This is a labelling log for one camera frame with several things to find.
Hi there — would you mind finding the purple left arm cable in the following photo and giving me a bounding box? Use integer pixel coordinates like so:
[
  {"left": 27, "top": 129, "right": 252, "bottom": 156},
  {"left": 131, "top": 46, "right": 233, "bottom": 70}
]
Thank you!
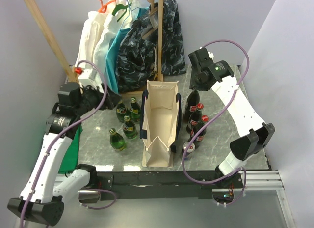
[{"left": 19, "top": 60, "right": 117, "bottom": 228}]

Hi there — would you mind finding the cola bottle front red cap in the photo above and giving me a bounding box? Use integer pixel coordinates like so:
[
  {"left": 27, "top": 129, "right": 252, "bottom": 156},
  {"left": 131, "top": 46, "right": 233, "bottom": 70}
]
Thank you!
[{"left": 188, "top": 115, "right": 209, "bottom": 149}]

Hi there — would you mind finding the white ruffled shirt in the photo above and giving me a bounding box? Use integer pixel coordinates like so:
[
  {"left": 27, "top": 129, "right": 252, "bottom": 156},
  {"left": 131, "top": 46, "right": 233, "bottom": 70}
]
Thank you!
[{"left": 75, "top": 11, "right": 107, "bottom": 66}]

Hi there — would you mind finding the dark patterned shirt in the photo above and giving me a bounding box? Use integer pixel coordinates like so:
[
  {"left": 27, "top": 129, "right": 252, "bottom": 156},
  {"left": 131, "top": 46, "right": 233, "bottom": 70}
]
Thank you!
[{"left": 115, "top": 0, "right": 186, "bottom": 93}]

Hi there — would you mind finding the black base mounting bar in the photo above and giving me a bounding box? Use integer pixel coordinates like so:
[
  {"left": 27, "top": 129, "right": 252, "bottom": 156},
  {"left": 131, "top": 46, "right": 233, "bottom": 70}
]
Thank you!
[{"left": 68, "top": 170, "right": 246, "bottom": 209}]

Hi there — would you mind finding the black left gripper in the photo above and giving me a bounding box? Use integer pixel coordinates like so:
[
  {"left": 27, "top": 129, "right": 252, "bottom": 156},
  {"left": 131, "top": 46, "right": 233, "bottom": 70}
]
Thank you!
[{"left": 75, "top": 83, "right": 123, "bottom": 115}]

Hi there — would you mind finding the aluminium rail frame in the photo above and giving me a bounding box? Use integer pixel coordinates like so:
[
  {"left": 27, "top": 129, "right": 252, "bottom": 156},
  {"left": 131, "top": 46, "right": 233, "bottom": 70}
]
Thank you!
[{"left": 213, "top": 171, "right": 297, "bottom": 228}]

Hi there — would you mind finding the green glass bottle yellow label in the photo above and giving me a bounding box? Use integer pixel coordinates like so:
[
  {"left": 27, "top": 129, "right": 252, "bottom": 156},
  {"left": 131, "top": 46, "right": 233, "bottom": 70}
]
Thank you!
[{"left": 129, "top": 97, "right": 141, "bottom": 122}]

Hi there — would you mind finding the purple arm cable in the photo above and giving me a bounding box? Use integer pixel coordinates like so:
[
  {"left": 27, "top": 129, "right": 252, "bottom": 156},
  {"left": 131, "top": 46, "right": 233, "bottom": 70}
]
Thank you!
[
  {"left": 19, "top": 60, "right": 117, "bottom": 228},
  {"left": 181, "top": 39, "right": 250, "bottom": 207}
]

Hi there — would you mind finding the blue wire hanger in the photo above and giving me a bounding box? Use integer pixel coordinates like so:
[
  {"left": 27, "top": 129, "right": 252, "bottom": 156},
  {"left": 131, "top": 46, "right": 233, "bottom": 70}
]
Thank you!
[{"left": 120, "top": 0, "right": 140, "bottom": 29}]

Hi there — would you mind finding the pale white blouse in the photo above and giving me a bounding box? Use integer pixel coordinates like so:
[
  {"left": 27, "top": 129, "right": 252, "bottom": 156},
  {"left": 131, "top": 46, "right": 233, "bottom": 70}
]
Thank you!
[{"left": 93, "top": 0, "right": 126, "bottom": 74}]

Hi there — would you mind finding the green bottle front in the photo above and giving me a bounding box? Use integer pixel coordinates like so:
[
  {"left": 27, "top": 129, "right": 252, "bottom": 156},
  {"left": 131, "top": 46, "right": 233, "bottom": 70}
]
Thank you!
[{"left": 109, "top": 128, "right": 126, "bottom": 151}]

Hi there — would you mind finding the beige canvas tote bag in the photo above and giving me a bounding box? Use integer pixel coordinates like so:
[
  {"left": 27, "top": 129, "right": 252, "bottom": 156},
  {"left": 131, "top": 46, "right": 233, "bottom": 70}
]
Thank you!
[{"left": 139, "top": 81, "right": 182, "bottom": 168}]

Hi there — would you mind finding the dark cola bottle red cap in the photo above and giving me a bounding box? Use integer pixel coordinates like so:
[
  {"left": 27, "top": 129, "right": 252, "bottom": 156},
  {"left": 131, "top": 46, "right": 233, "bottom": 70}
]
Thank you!
[{"left": 183, "top": 90, "right": 200, "bottom": 122}]

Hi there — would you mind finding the green bottle back left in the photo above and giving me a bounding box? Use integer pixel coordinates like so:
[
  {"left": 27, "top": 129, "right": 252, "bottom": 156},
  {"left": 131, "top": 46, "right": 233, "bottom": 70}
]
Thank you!
[{"left": 116, "top": 100, "right": 130, "bottom": 123}]

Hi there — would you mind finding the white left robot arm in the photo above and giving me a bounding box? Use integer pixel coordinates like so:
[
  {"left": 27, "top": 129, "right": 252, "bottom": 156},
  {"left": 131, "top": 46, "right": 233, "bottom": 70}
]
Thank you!
[{"left": 7, "top": 82, "right": 122, "bottom": 227}]

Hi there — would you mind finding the green cloth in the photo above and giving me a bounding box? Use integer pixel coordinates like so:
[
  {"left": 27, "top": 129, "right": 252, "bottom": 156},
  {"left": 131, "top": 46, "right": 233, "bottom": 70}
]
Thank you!
[{"left": 58, "top": 126, "right": 83, "bottom": 174}]

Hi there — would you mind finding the green bottle middle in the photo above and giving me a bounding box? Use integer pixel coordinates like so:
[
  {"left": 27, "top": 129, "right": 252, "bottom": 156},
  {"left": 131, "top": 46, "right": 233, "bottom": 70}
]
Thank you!
[{"left": 123, "top": 115, "right": 138, "bottom": 139}]

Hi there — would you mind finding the cola bottle middle red cap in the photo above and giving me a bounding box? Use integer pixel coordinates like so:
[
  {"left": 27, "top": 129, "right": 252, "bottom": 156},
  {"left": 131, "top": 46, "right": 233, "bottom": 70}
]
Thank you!
[{"left": 186, "top": 103, "right": 205, "bottom": 134}]

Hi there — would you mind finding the green hanger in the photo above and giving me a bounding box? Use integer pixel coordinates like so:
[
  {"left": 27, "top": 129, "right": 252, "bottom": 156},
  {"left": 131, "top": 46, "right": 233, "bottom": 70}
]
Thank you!
[{"left": 112, "top": 3, "right": 128, "bottom": 23}]

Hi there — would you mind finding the teal shirt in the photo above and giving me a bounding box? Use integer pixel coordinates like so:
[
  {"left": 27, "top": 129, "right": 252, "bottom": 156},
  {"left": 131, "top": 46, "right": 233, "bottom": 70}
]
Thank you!
[{"left": 105, "top": 8, "right": 148, "bottom": 94}]

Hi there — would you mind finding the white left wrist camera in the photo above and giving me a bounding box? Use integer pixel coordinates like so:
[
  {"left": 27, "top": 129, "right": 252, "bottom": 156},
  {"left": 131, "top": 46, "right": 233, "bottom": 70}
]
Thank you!
[{"left": 74, "top": 67, "right": 102, "bottom": 88}]

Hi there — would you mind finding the orange hanger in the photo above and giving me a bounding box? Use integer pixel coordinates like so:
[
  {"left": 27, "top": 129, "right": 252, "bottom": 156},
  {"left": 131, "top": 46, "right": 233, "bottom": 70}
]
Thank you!
[{"left": 98, "top": 0, "right": 116, "bottom": 13}]

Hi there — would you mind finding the wooden hanger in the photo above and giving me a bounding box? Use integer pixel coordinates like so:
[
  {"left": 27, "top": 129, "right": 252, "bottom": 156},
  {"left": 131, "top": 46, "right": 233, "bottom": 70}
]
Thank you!
[{"left": 142, "top": 0, "right": 158, "bottom": 39}]

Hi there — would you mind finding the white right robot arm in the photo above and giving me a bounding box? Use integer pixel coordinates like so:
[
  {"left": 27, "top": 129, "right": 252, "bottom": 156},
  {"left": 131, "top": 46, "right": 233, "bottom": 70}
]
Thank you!
[{"left": 188, "top": 48, "right": 275, "bottom": 188}]

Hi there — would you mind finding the wooden clothes rack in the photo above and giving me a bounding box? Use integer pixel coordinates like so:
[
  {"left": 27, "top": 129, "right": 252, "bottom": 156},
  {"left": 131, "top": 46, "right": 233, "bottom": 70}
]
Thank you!
[{"left": 24, "top": 0, "right": 163, "bottom": 82}]

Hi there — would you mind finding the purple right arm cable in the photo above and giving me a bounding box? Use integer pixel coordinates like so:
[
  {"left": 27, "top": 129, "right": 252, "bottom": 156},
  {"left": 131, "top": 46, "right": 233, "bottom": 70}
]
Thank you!
[{"left": 181, "top": 39, "right": 250, "bottom": 207}]

